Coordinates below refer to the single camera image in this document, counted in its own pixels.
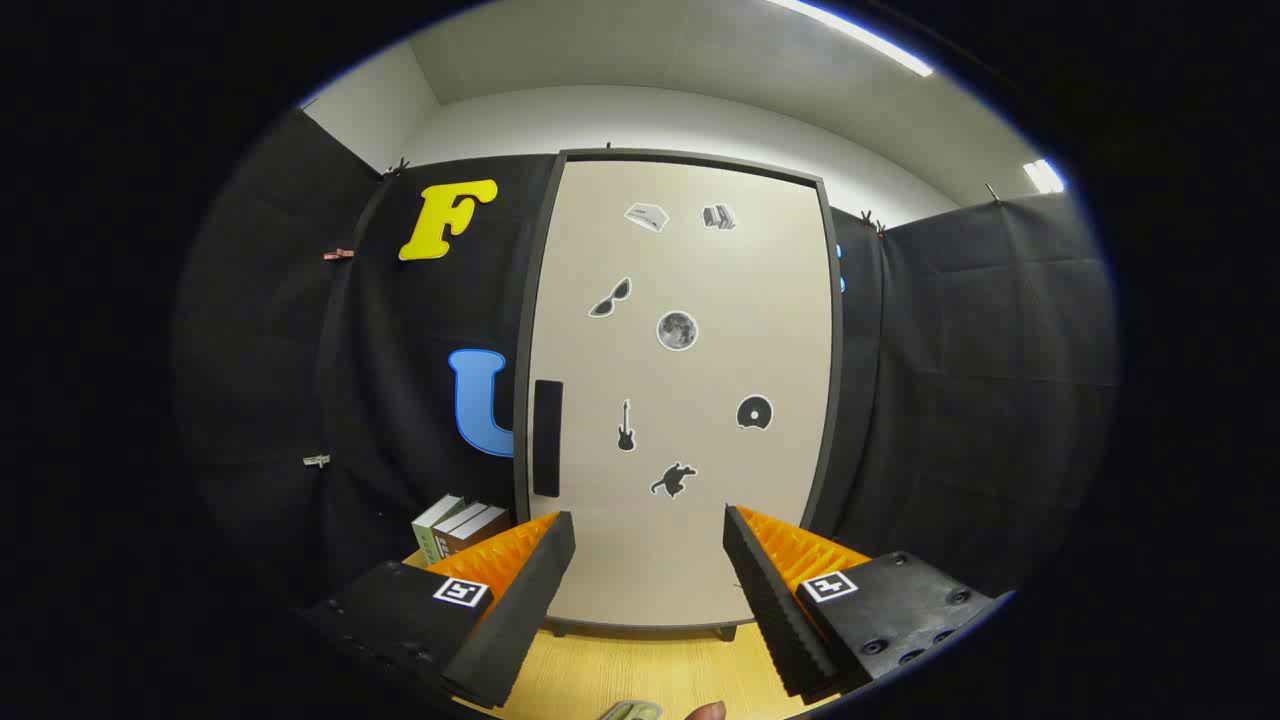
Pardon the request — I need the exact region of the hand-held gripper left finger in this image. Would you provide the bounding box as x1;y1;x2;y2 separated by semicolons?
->
300;510;578;711

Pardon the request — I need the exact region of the white book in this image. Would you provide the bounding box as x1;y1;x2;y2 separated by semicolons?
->
435;502;491;561

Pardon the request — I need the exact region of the green book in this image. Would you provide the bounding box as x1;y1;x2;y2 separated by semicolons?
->
412;495;466;566

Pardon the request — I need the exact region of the black door handle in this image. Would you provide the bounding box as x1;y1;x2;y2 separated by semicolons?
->
532;379;564;499

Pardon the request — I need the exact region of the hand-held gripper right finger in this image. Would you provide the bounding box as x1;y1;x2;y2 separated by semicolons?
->
722;504;1013;701

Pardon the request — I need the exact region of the black backdrop cloth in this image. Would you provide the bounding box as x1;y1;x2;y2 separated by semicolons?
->
170;105;1121;641

